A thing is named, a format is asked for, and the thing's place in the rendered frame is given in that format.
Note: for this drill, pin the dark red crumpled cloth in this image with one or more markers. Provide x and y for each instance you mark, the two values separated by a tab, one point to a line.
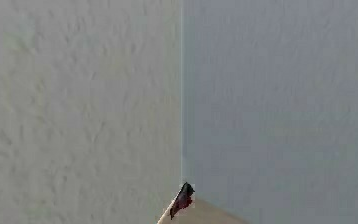
183	200

